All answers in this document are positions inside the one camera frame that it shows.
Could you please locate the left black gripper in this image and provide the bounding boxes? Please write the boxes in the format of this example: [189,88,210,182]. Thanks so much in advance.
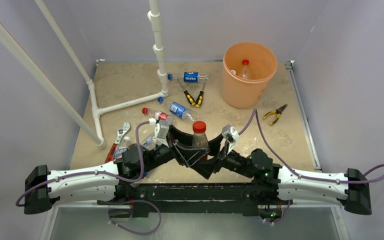
[141,125,209,173]

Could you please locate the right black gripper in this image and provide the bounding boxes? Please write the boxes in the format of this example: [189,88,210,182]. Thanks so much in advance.
[188,132,254,179]

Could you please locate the brown bottle red cap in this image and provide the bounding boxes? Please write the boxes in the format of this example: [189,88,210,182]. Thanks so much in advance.
[191,121,209,149]

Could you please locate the large red label bottle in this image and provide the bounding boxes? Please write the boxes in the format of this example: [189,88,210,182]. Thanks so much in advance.
[238,59,251,80]

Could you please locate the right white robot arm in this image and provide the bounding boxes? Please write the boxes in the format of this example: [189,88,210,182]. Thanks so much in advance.
[191,125,372,215]

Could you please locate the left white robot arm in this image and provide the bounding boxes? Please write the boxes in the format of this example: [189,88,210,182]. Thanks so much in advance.
[15,120,211,215]

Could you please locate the orange plastic bin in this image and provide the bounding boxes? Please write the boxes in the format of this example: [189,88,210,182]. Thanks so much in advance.
[221,41,278,109]

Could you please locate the clear crushed water bottle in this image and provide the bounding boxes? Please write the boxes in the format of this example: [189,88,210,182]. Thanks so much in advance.
[140,133,156,151]

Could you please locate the middle Pepsi bottle blue label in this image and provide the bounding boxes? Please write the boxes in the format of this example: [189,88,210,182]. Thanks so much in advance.
[157,96,200,124]

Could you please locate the pepsi bottle blue label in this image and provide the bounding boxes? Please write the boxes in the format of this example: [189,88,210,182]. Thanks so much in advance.
[157,96,200,124]
[167,71,210,83]

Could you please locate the small red cap bottle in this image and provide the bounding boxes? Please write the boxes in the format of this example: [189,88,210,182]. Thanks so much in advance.
[142,107,175,126]

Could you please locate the right yellow black screwdriver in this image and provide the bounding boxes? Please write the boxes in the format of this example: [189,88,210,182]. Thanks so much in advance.
[195,82,207,108]

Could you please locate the yellow black screwdriver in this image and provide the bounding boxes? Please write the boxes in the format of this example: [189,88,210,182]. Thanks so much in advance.
[195,82,207,108]
[177,79,196,106]

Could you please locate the left yellow black screwdriver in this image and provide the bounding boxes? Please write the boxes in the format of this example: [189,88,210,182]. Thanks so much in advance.
[177,79,196,106]

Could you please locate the small blue label bottle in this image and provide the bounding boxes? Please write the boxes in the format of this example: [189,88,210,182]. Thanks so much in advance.
[112,136,132,161]

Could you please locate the far Pepsi bottle blue label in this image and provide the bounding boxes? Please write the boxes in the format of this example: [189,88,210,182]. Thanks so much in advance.
[167,71,210,83]

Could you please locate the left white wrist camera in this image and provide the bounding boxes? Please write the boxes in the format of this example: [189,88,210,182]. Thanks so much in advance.
[149,118,170,147]

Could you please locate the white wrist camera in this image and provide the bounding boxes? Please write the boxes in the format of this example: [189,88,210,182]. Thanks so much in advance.
[221,124,240,146]
[149,118,170,147]

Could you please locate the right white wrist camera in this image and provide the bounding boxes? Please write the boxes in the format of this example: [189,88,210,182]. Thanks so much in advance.
[221,124,240,146]

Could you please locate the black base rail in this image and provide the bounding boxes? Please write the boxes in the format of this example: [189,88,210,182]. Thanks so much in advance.
[125,182,279,218]

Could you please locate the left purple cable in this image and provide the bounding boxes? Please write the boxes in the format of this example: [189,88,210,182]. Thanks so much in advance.
[15,119,156,208]

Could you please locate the red handled adjustable wrench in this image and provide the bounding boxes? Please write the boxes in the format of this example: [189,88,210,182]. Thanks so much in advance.
[104,121,131,163]

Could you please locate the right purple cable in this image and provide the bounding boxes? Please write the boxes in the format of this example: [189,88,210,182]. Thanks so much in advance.
[238,108,384,185]

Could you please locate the yellow handled pliers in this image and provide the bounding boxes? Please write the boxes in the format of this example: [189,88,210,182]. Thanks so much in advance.
[263,103,288,126]

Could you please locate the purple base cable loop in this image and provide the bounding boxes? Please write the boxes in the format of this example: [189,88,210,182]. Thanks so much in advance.
[107,198,164,236]

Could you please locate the aluminium frame rail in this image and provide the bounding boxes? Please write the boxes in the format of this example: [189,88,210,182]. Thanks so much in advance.
[284,60,322,172]

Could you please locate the white PVC pipe frame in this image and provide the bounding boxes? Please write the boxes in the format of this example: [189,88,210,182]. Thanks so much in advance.
[0,0,169,149]

